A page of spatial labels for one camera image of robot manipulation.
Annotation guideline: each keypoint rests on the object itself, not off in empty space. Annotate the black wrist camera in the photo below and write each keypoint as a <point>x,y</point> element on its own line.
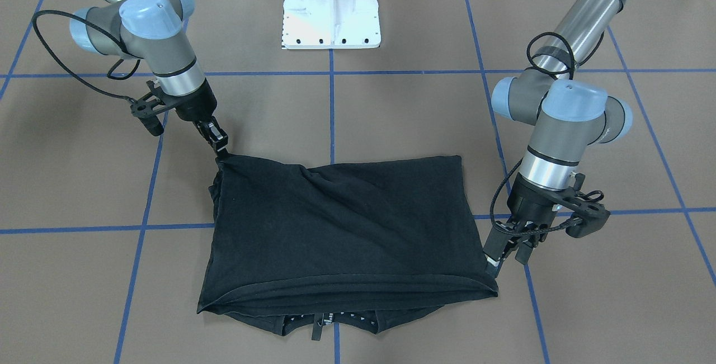
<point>148,107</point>
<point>588,213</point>

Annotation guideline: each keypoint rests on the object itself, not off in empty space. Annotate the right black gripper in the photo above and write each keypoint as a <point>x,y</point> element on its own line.
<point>196,105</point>

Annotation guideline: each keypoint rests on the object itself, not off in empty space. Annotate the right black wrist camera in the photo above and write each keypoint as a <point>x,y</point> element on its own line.
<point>148,107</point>

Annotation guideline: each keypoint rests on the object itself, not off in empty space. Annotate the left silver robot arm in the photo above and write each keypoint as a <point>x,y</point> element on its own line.
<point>566,116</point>

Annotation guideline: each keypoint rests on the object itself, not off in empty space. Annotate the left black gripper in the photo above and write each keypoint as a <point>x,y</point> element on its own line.
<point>529,203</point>

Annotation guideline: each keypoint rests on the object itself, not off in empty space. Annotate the black graphic t-shirt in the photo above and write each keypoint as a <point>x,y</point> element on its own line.
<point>371,245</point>

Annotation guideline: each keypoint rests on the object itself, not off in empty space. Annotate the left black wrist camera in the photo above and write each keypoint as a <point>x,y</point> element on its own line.
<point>588,213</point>

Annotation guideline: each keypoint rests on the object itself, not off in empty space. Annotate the white pedestal column base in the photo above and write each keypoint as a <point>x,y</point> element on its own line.
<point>331,25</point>

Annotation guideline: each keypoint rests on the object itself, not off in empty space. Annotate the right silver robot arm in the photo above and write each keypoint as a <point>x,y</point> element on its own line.
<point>152,31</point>

